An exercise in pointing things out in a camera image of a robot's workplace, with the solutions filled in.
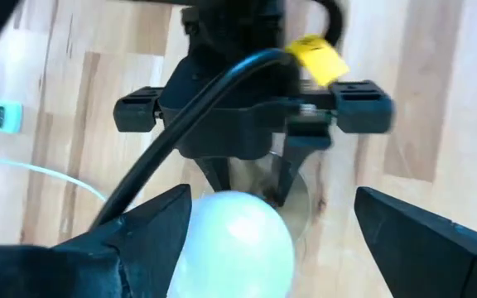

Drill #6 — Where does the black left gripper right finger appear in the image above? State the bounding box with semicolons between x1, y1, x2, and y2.
353;185;477;298

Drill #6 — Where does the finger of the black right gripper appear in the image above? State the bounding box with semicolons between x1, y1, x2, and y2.
272;123;334;209
194;156;234;195

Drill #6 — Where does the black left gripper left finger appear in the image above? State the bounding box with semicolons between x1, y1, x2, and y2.
0;183;194;298

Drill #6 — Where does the clear lamp socket base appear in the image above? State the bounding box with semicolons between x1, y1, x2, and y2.
225;151;313;243

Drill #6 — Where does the white lightbulb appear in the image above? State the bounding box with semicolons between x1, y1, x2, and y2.
166;190;297;298

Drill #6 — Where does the yellow right gripper tag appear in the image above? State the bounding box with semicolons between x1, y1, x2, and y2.
283;33;351;89

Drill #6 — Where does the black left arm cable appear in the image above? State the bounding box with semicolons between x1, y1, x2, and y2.
90;46;296;232

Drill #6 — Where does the white power cable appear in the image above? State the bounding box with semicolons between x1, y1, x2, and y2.
0;156;108;203

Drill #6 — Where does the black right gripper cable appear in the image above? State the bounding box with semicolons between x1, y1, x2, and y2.
311;0;346;47

